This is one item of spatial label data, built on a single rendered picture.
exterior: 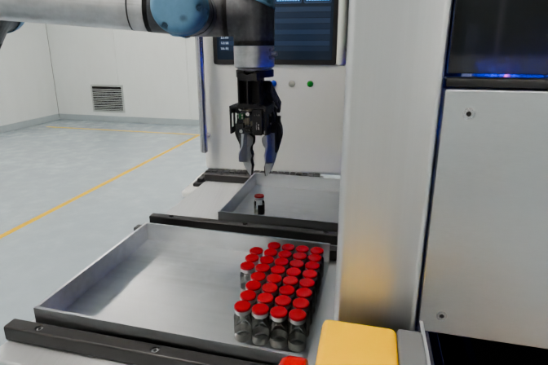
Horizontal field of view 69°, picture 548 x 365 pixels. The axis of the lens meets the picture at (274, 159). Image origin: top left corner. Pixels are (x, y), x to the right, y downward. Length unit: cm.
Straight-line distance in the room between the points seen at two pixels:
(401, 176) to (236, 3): 52
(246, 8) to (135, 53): 618
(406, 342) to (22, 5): 64
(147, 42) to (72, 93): 169
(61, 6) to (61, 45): 700
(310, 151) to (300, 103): 17
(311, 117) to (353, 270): 104
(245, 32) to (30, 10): 32
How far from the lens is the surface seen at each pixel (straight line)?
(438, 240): 32
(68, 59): 762
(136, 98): 696
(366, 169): 30
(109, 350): 54
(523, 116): 30
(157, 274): 68
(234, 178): 106
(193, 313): 59
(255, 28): 74
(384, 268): 33
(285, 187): 102
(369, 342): 31
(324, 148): 136
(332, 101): 133
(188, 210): 91
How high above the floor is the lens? 123
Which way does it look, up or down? 16 degrees down
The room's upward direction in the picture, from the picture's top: straight up
